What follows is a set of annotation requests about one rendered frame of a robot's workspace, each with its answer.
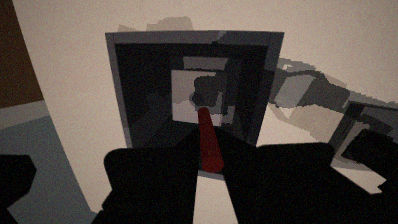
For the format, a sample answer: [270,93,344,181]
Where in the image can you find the dark red peg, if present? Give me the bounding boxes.
[198,107,224,173]

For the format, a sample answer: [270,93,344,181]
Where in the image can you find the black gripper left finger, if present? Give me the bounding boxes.
[104,128,200,224]

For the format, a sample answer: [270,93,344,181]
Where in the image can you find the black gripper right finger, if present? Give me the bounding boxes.
[214,128,335,224]

